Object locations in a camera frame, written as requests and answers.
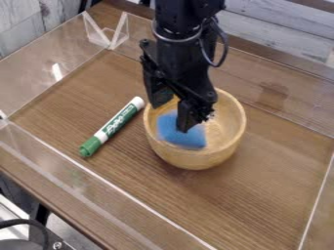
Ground clear acrylic tray walls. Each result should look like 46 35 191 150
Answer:
0 19 334 250

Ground clear acrylic corner bracket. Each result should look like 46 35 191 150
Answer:
83 12 130 51

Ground brown wooden bowl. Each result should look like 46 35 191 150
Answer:
143 89 247 170

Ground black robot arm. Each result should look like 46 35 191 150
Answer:
139 0 230 133

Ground blue block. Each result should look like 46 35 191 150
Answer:
156 110 206 149

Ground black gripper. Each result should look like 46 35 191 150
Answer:
139 21 229 133

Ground black cable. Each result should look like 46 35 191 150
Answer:
0 218 50 250

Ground green white marker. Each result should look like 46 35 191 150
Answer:
80 97 144 157

